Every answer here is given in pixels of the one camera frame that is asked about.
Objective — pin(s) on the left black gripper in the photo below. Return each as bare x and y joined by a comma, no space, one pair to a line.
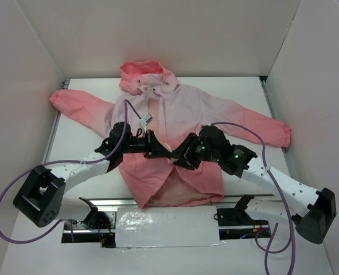
149,144

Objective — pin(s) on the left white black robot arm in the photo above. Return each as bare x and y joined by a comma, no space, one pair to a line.
42,196

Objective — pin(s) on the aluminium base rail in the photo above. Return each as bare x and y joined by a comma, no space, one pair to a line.
178,202

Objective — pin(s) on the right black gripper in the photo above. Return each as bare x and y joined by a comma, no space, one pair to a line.
190,152

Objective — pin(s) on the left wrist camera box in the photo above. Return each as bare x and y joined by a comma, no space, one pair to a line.
146,120

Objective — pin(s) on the white foil-edged panel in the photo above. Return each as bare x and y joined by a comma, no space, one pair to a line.
166,227

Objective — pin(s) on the pink hooded zip jacket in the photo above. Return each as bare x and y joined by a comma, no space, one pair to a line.
177,110

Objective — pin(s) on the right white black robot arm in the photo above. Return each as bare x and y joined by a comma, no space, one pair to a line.
314,210

